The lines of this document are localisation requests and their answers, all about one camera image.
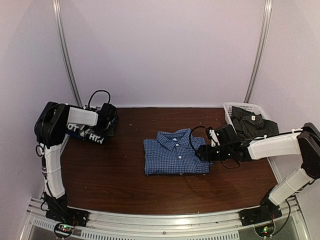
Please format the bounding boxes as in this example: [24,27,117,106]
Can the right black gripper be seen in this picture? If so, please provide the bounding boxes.
[195,144,232,162]

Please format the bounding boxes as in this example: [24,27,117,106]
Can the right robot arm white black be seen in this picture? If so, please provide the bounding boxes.
[192,122,320,221]

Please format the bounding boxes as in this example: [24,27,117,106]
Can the front aluminium rail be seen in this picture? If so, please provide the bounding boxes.
[17,197,311,240]

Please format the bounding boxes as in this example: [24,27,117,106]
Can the right circuit board with leds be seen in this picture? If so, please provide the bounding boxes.
[254,223,275,238]

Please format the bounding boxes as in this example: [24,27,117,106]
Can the aluminium frame post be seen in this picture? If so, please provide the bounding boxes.
[52,0,82,107]
[244,0,273,103]

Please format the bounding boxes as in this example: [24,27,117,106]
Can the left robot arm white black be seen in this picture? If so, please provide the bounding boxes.
[34,101,118,222]

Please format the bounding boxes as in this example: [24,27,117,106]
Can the white plastic laundry basket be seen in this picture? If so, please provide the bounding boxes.
[223,102,270,125]

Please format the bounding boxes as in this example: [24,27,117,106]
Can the right aluminium frame post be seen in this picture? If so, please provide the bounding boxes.
[244,0,273,103]

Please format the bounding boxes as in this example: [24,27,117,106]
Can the circuit board with leds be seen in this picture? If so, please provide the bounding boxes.
[254,223,275,238]
[53,223,74,239]

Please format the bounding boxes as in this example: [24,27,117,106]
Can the left black camera cable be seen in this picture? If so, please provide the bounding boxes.
[87,89,112,108]

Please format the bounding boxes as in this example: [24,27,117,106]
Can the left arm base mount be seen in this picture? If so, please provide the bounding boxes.
[45,207,89,227]

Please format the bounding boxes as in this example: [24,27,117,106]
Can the left circuit board with leds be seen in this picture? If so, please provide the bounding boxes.
[53,223,74,239]

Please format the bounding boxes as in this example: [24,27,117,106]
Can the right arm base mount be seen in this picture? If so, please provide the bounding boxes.
[239,206,282,227]

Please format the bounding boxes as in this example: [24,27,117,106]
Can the black garment in basket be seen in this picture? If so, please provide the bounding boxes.
[230,106,279,139]

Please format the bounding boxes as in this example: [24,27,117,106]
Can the blue checked long sleeve shirt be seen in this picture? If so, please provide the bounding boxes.
[143,128,211,176]

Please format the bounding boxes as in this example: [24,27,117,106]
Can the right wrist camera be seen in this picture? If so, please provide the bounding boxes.
[206,128,220,147]

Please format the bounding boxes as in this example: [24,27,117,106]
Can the right black camera cable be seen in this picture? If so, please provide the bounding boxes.
[188,126,242,170]

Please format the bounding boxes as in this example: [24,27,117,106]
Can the black camera cable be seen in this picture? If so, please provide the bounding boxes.
[87,89,112,108]
[188,126,242,170]

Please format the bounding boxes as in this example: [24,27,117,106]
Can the left aluminium frame post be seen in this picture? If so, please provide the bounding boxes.
[52,0,82,107]

